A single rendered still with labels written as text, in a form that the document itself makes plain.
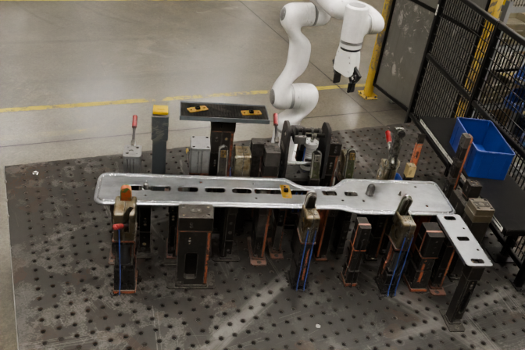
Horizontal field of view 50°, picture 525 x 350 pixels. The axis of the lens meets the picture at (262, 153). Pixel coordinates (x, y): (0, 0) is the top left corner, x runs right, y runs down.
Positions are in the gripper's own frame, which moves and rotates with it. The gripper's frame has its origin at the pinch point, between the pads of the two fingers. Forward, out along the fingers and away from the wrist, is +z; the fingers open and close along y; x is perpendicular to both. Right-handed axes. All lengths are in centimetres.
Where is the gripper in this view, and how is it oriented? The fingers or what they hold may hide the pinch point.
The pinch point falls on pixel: (343, 84)
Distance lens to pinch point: 224.3
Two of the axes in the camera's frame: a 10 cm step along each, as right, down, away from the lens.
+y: 5.0, 4.9, -7.2
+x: 8.6, -1.9, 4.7
